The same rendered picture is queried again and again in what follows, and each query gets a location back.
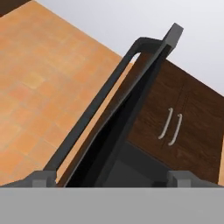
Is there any dark grey kitchen appliance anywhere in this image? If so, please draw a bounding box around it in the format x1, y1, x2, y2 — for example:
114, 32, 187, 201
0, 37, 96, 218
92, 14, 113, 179
102, 139, 173, 188

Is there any dark brown cupboard run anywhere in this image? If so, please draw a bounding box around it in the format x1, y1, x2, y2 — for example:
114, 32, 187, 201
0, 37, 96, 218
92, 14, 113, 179
0, 0, 32, 18

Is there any silver curved cupboard handle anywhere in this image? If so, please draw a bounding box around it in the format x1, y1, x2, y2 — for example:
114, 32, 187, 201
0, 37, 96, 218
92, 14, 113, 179
167, 113, 184, 147
157, 107, 174, 140

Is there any black appliance door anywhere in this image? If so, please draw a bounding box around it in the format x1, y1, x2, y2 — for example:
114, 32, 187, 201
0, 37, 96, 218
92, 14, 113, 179
57, 23, 185, 188

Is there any dark grey bar handle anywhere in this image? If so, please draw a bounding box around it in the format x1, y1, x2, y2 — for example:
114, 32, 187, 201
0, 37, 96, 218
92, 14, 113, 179
43, 36, 169, 173

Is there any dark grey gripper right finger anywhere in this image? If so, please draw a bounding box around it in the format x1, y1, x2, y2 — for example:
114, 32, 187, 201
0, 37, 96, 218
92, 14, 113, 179
167, 170, 224, 188

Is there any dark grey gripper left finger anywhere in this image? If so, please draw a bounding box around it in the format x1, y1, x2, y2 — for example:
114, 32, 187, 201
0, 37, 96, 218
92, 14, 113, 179
0, 170, 57, 188

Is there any dark brown wooden cupboard door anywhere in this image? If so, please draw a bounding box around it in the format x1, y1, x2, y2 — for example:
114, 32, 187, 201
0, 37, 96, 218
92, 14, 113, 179
125, 52, 191, 173
166, 82, 224, 186

